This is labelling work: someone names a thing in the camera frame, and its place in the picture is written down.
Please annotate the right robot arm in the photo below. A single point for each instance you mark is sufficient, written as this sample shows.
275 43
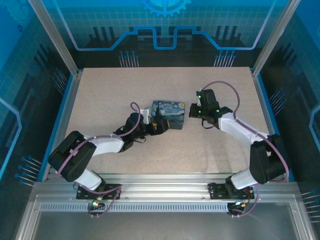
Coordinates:
237 130

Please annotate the aluminium front beam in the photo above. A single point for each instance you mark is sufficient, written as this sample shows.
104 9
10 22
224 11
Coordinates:
165 187

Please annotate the aluminium side rail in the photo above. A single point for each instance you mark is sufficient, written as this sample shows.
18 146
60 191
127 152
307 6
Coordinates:
265 112
62 125

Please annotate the steel front shelf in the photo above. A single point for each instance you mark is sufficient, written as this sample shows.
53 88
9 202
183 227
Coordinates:
162 227

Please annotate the starry night print box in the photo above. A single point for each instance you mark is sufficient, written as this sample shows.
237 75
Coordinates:
172 112

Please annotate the aluminium frame post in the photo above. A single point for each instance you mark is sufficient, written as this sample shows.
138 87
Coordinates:
57 37
275 37

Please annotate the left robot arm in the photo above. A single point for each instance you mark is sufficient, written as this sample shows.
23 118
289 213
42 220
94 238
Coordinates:
105 146

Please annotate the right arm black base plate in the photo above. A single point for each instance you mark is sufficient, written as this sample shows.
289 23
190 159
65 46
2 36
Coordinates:
216 191

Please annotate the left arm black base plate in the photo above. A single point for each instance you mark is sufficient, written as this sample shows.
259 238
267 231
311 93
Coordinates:
112 187

